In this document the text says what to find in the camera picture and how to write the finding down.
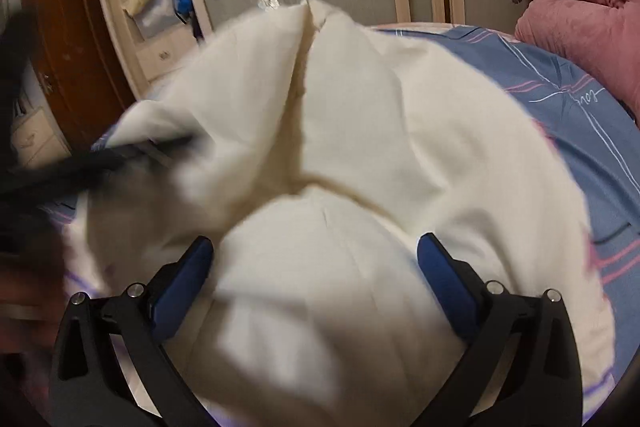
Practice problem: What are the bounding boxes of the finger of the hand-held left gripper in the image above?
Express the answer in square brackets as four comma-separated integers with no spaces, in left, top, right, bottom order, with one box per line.
[0,134,197,204]

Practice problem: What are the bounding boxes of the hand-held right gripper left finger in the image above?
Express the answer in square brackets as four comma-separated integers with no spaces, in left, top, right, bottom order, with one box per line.
[47,235,217,427]

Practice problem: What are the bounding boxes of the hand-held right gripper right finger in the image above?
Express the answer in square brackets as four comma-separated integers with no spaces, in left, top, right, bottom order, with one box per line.
[415,232,583,427]

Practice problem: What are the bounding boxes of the pink and white hooded jacket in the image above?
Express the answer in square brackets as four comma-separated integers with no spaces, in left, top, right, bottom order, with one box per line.
[65,0,618,427]

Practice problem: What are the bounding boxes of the beige side cabinet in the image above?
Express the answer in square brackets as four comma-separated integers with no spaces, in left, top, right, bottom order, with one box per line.
[10,102,72,172]

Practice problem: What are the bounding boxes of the brown wooden door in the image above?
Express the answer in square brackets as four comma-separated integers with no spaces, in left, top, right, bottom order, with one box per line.
[20,0,137,148]

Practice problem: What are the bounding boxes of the beige wardrobe drawer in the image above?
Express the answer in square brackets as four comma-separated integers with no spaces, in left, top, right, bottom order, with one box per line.
[135,27,202,82]

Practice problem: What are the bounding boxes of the blue striped bed sheet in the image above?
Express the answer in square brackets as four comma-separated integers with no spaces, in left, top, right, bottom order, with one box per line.
[37,24,640,390]

